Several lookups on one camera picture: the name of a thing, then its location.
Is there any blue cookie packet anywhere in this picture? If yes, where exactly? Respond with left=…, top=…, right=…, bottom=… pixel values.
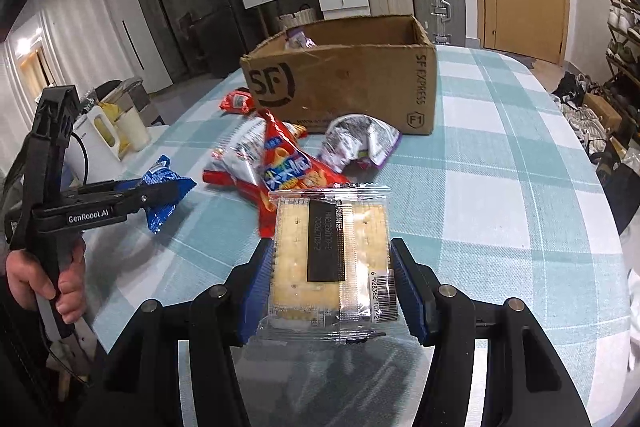
left=141, top=155, right=196, bottom=234

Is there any white red chips bag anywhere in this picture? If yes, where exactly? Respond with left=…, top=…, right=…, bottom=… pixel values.
left=202, top=117, right=266, bottom=202

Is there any red snack packet with barcode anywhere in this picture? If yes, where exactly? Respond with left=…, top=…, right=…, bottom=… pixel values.
left=219, top=88, right=255, bottom=116

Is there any red blue snack bag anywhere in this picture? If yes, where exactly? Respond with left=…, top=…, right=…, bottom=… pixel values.
left=258, top=109, right=348, bottom=239

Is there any clear cracker packet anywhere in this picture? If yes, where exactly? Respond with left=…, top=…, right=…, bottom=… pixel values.
left=260, top=184, right=398, bottom=343

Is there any purple grape candy bag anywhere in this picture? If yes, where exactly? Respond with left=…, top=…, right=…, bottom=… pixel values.
left=285, top=27, right=316, bottom=50

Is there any silver purple snack bag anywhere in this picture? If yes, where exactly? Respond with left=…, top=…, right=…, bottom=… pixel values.
left=318, top=114, right=401, bottom=173

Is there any person's left hand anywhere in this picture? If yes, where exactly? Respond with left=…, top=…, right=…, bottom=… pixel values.
left=6, top=237, right=87, bottom=324

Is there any white electric kettle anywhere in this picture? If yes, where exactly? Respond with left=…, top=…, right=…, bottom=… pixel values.
left=65, top=105, right=122, bottom=183

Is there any white cup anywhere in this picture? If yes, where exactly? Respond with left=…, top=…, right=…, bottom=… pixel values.
left=116, top=106, right=151, bottom=152

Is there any teal plaid tablecloth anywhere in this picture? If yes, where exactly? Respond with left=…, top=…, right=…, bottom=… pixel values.
left=86, top=47, right=629, bottom=426

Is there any small cardboard box on floor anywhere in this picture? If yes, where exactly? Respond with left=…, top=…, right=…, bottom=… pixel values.
left=584, top=93, right=623, bottom=133

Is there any SF cardboard box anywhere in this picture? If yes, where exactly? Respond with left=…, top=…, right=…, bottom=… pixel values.
left=240, top=15, right=437, bottom=135

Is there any wooden shoe rack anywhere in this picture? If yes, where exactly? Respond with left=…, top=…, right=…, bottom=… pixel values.
left=602, top=0, right=640, bottom=108

